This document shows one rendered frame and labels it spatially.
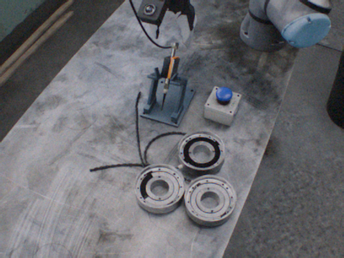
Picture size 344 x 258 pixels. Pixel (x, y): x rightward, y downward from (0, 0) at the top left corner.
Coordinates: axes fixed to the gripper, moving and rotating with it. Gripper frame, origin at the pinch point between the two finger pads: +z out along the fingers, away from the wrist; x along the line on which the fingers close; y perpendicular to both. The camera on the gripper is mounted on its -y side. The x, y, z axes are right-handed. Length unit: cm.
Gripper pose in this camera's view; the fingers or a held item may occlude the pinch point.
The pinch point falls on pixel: (170, 40)
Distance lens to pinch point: 84.6
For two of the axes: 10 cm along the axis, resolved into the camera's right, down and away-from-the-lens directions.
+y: 3.9, -7.3, 5.6
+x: -9.2, -2.9, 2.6
